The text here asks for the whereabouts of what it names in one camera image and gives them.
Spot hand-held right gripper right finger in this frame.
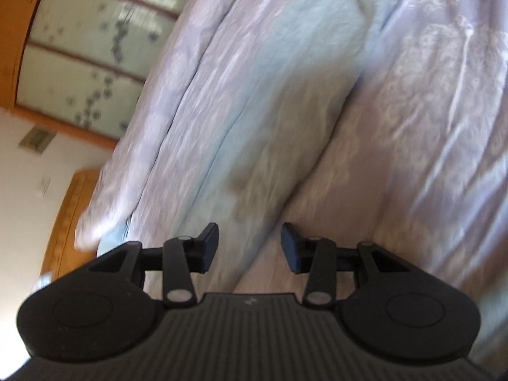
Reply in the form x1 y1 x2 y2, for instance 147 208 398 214
280 222 418 307

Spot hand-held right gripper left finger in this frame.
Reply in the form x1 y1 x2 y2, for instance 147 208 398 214
88 222 220 309

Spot light grey pants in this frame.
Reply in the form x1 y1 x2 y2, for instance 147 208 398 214
170 0 387 286

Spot lavender patterned bedspread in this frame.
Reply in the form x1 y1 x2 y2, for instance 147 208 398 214
75 0 508 350

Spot wardrobe with frosted glass doors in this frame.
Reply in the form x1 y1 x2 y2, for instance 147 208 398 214
0 0 199 152

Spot wall switch plate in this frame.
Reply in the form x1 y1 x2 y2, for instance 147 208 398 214
19 126 55 154

